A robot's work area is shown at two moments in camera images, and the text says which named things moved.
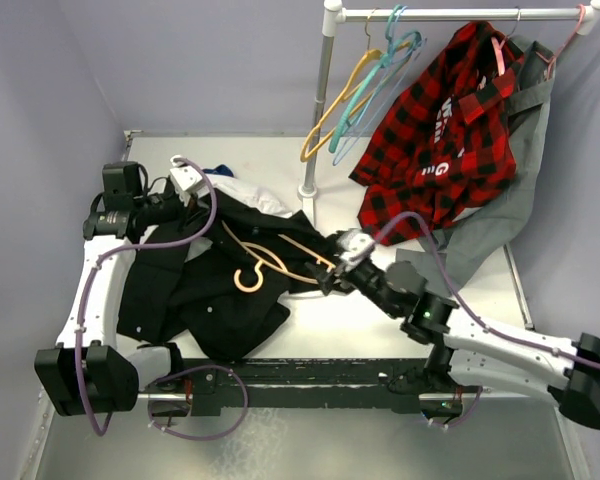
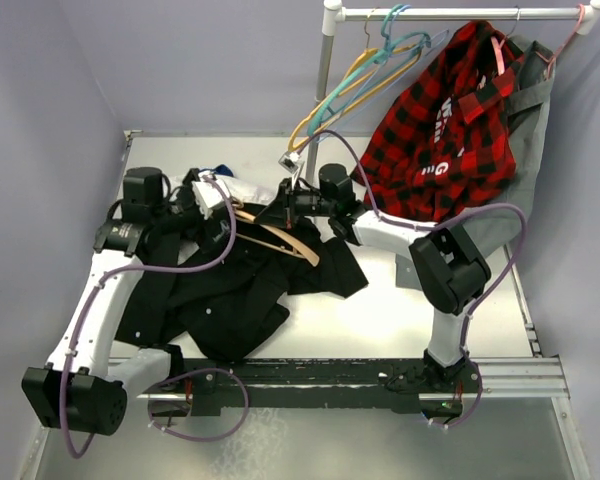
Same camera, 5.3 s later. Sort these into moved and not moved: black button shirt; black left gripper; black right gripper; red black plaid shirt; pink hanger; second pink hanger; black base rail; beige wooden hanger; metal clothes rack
Moved: black right gripper; black button shirt; beige wooden hanger
Not moved: black base rail; red black plaid shirt; metal clothes rack; second pink hanger; pink hanger; black left gripper
